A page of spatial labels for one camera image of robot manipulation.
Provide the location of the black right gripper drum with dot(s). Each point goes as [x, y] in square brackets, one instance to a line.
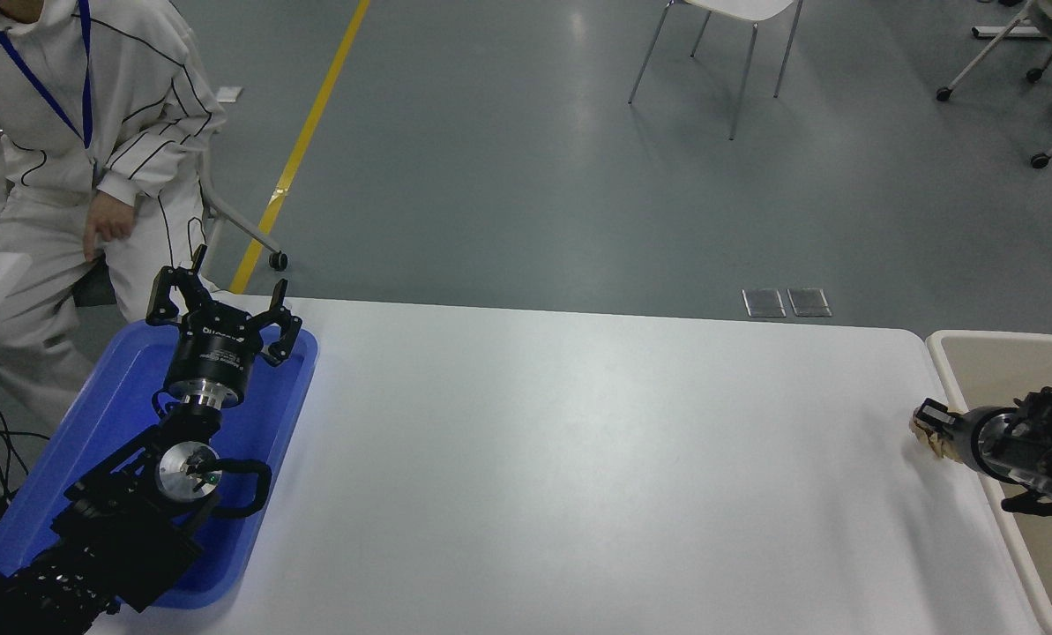
[965, 437]

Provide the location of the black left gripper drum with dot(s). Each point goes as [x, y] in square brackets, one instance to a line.
[212, 353]

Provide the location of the tan paper ball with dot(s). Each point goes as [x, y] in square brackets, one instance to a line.
[931, 447]

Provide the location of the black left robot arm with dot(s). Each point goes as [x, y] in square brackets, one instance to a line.
[120, 529]

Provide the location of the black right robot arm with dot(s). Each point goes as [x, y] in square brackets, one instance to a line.
[1046, 441]

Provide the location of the person's left hand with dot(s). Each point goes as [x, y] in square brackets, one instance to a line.
[109, 220]

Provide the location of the blue plastic tray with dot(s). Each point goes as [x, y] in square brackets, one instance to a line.
[261, 423]

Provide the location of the grey office chair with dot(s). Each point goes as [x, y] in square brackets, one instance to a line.
[235, 216]

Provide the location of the large pale bin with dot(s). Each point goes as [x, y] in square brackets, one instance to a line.
[1046, 564]

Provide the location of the silver floor plate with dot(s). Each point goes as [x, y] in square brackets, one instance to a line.
[809, 302]
[764, 302]

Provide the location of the person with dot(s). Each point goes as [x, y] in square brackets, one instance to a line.
[67, 106]

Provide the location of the white-legged rolling chair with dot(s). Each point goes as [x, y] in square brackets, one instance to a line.
[984, 51]

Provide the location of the white floor base bar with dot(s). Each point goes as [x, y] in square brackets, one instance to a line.
[1006, 32]

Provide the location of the white metal-legged chair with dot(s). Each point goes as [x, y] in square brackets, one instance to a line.
[746, 7]

